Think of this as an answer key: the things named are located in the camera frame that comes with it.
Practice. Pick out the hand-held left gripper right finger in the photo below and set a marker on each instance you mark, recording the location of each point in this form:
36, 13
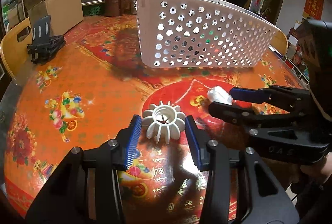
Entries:
194, 141

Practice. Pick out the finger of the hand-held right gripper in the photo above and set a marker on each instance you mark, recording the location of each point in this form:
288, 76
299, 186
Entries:
228, 112
246, 94

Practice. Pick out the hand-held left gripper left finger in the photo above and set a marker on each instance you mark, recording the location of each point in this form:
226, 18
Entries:
133, 141

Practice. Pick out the small white tissue pack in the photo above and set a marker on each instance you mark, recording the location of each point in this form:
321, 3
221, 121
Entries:
219, 94

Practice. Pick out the white ribbed plastic part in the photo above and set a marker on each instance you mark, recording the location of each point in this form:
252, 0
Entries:
163, 124

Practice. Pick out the white perforated plastic basket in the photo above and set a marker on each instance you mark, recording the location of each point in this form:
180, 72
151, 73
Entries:
207, 32

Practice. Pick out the person's right hand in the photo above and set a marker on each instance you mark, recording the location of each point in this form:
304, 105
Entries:
316, 173

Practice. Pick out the wooden chair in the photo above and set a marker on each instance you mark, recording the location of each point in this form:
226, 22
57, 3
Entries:
281, 42
13, 42

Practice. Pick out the red floral tablecloth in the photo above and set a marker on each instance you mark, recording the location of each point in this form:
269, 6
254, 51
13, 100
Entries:
90, 79

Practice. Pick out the black phone holder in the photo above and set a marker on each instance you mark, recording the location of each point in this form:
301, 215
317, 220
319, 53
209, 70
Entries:
44, 42

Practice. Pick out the green plastic crate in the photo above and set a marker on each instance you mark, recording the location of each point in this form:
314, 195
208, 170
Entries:
92, 9

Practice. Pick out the open cardboard box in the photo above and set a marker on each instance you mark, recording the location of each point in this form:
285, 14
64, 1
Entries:
62, 3

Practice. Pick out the red wall poster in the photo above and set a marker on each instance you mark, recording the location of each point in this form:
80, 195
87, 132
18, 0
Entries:
315, 2

